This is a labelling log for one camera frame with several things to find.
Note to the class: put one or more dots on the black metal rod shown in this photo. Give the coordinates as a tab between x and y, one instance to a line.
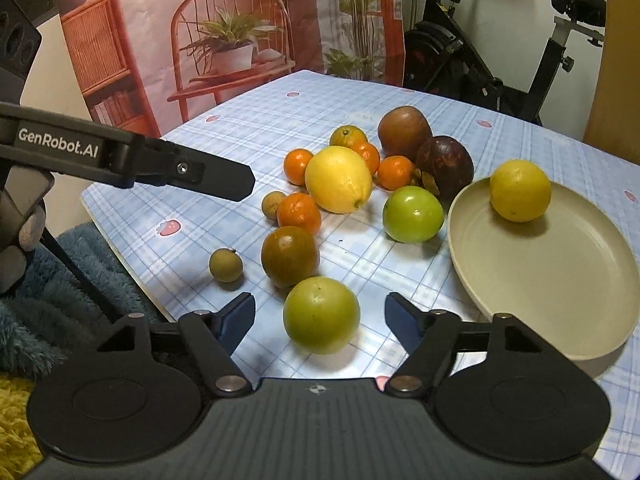
80	272

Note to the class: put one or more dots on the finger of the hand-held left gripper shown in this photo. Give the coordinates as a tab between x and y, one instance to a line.
220	180

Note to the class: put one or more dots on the brownish green orange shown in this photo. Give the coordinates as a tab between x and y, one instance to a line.
290	256

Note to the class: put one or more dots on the yellow wooden board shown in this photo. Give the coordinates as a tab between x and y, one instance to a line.
620	85

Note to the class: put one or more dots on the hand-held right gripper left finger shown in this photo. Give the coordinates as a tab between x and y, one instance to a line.
237	316

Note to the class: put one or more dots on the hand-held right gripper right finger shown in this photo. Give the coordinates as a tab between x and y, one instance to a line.
402	316

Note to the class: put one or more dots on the person's left hand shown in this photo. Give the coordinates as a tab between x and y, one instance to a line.
30	230

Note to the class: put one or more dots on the small orange tangerine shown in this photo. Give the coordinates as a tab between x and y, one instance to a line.
395	173
299	214
370	157
298	166

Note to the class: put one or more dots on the brown round fruit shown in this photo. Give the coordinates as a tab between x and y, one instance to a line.
404	130

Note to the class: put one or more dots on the pink printed backdrop poster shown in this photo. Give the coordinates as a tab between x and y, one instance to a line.
150	10

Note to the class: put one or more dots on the dark purple round fruit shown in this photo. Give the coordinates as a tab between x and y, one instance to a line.
447	165

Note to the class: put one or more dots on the large yellow lemon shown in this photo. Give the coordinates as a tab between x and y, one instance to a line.
339	179

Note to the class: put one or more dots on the black exercise bike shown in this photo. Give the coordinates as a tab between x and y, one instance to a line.
450	45

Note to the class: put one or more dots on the teal fluffy blanket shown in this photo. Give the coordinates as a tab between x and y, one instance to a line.
50	320

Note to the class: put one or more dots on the beige round plate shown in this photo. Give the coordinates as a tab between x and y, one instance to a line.
550	270

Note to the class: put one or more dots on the small brown longan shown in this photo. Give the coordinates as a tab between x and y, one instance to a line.
226	265
272	205

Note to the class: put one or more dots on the green-tinged orange tangerine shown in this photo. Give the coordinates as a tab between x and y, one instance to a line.
348	136

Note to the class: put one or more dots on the dried brown leaves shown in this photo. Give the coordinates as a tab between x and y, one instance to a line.
427	181

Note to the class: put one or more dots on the round yellow lemon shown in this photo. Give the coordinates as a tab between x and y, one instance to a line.
520	190

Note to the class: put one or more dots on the green round fruit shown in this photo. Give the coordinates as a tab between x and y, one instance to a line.
321	315
413	214

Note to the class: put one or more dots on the yellow fluffy rug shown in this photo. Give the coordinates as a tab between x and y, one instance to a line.
12	425

